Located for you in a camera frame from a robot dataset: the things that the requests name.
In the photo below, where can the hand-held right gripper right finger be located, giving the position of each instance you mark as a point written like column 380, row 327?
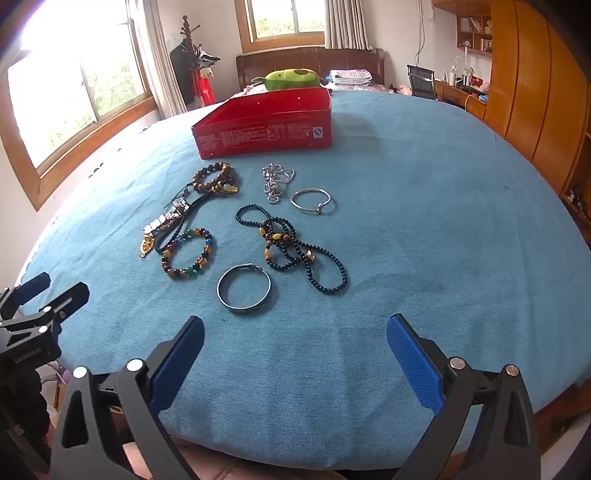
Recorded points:
column 415, row 364

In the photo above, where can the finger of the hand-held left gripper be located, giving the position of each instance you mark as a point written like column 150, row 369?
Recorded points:
column 69, row 300
column 32, row 285

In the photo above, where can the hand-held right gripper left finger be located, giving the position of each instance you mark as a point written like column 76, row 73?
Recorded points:
column 178, row 364

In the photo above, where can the wide silver bangle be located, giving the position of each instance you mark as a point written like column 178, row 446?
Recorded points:
column 244, row 309

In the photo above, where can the thin silver bangle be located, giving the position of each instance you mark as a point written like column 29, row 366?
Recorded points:
column 318, row 211

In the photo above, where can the red rectangular box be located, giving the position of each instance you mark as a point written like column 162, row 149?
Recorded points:
column 263, row 134

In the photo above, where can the large wooden framed window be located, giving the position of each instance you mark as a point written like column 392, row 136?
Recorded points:
column 69, row 92

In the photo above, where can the white curtain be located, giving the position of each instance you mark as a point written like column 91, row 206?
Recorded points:
column 161, row 69

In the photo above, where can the red hanging bag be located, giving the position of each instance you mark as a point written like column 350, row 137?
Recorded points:
column 205, row 87

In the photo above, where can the dark hanging jacket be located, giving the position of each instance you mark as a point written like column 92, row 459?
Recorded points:
column 182, row 69

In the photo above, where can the wooden desk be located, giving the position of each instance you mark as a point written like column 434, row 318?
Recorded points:
column 457, row 97

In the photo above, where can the pink floral bedding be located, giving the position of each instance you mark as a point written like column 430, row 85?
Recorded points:
column 360, row 87

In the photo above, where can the black office chair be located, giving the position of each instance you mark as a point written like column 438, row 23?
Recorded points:
column 421, row 81

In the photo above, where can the wooden coat rack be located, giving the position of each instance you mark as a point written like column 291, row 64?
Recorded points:
column 185, row 30

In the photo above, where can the folded towels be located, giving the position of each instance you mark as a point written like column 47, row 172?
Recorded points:
column 351, row 76

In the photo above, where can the wooden wardrobe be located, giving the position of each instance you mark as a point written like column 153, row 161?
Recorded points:
column 531, row 83

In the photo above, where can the green plush toy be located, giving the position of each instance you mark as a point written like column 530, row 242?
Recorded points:
column 288, row 79

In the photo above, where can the wooden headboard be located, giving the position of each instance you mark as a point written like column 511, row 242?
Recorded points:
column 286, row 60

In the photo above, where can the beige pleated curtain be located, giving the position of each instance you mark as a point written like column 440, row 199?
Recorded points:
column 346, row 23

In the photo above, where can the small wooden framed window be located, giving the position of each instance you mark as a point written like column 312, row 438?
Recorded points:
column 281, row 18

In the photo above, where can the wooden bed frame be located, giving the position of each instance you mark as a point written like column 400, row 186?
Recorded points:
column 563, row 410

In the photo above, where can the wooden wall shelf with books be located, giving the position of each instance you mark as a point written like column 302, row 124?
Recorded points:
column 474, row 32

